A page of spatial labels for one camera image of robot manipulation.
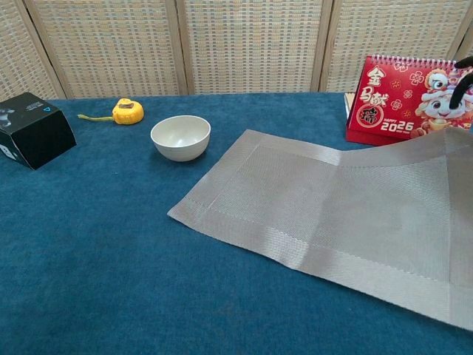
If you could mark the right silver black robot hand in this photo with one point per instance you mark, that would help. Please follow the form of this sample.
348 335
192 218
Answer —
463 79

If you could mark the cream bowl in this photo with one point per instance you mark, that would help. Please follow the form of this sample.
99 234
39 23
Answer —
181 138

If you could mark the black product box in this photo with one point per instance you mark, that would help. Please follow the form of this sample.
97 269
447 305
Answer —
37 137

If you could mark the yellow tape measure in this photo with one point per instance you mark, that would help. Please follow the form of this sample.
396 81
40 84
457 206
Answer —
127 112

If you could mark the woven bamboo folding screen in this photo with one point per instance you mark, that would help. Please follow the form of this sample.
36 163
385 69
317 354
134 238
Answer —
251 44

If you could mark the gray woven placemat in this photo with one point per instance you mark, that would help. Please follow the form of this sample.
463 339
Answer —
332 214

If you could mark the red desk calendar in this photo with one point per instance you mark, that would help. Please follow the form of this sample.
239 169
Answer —
377 96

